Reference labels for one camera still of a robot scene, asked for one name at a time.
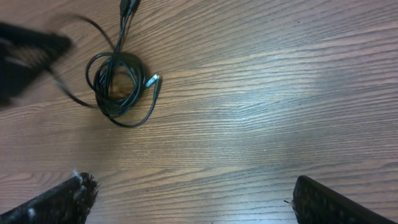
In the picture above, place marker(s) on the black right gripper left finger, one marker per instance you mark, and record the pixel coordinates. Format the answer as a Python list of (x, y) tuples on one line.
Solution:
[(69, 202)]

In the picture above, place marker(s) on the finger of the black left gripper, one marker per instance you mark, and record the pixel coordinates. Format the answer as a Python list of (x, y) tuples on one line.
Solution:
[(25, 54)]

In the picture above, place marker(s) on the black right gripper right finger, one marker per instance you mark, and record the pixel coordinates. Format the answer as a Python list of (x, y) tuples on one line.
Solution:
[(314, 203)]

